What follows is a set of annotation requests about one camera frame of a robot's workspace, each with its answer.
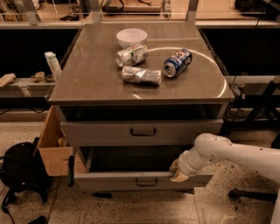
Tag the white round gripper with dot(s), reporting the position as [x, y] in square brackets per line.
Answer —
[184, 167]

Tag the grey drawer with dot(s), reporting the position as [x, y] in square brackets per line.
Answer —
[138, 133]
[133, 168]

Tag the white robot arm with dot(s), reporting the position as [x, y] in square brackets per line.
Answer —
[209, 149]

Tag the grey top drawer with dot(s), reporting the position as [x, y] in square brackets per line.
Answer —
[138, 133]

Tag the grey drawer cabinet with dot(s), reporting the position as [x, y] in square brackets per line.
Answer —
[90, 88]

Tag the black office chair base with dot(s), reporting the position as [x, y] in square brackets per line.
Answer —
[235, 194]

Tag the blue pepsi can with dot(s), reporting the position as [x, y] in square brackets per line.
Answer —
[177, 63]

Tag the brown cardboard box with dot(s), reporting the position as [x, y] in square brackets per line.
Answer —
[54, 148]

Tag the silver green crushed can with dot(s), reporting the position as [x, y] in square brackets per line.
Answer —
[132, 55]

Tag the white bowl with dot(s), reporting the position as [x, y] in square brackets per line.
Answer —
[130, 37]

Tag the black backpack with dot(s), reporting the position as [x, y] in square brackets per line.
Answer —
[23, 169]

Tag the grey low shelf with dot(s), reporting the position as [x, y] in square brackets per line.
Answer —
[25, 87]

